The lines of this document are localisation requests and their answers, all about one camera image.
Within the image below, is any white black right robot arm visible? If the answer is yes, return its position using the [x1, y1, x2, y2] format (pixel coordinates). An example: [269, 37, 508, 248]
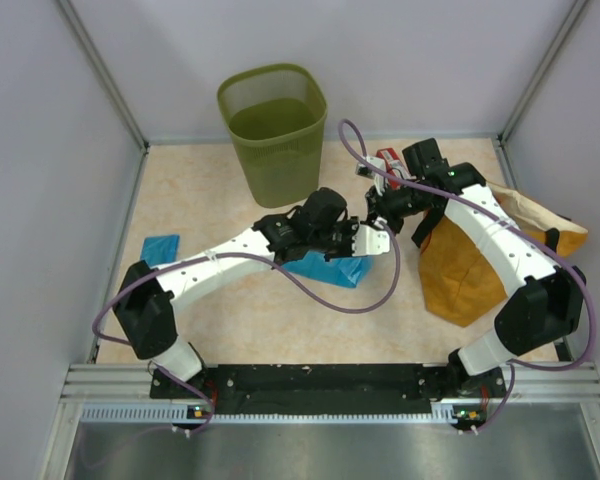
[359, 138, 586, 396]

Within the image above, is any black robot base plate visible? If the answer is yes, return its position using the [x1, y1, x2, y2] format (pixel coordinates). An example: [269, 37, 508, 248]
[149, 363, 506, 416]

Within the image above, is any folded blue trash bag roll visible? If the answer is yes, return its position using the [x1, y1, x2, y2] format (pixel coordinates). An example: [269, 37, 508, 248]
[140, 234, 180, 267]

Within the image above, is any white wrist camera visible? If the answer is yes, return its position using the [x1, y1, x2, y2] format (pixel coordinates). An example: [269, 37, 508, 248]
[355, 156, 386, 186]
[352, 224, 391, 257]

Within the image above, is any yellow canvas tote bag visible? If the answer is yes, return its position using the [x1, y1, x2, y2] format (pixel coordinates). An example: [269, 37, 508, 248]
[418, 183, 588, 327]

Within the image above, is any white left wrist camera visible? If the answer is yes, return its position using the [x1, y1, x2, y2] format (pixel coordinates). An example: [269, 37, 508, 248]
[352, 224, 391, 257]

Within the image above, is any grey slotted cable duct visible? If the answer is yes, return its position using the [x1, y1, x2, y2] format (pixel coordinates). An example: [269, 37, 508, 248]
[80, 404, 481, 425]

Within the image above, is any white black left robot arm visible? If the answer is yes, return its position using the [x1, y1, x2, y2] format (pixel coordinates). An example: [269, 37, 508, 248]
[112, 187, 362, 397]

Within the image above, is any red rectangular carton box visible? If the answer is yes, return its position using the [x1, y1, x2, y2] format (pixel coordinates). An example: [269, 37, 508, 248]
[376, 147, 409, 180]

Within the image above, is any blue plastic trash bag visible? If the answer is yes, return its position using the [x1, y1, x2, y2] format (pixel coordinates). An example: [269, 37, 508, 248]
[283, 251, 373, 289]

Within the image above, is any olive green plastic trash bin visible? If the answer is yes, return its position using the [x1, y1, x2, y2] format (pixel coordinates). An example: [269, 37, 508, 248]
[217, 63, 328, 209]

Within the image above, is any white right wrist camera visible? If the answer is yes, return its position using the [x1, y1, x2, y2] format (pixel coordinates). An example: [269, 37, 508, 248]
[355, 156, 386, 186]

